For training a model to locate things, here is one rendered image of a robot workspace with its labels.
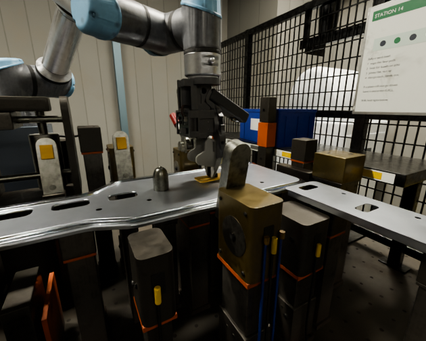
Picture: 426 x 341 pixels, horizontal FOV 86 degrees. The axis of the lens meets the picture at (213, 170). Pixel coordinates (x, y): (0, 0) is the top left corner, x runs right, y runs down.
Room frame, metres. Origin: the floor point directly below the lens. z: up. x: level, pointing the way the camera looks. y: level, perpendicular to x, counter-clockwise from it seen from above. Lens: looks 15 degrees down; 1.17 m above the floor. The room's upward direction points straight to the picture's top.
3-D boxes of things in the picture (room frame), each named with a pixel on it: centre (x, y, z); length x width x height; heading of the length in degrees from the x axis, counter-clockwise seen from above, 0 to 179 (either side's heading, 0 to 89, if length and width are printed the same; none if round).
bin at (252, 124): (0.97, -0.25, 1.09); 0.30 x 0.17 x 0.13; 20
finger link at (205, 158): (0.49, 0.01, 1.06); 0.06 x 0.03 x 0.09; 119
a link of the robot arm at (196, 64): (0.51, 0.02, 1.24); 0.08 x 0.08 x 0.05
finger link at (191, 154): (0.53, 0.03, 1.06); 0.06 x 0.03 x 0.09; 119
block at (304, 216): (0.38, -0.17, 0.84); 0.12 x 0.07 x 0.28; 29
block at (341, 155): (0.54, -0.30, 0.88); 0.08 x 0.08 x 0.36; 29
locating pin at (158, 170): (0.46, 0.11, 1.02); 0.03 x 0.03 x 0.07
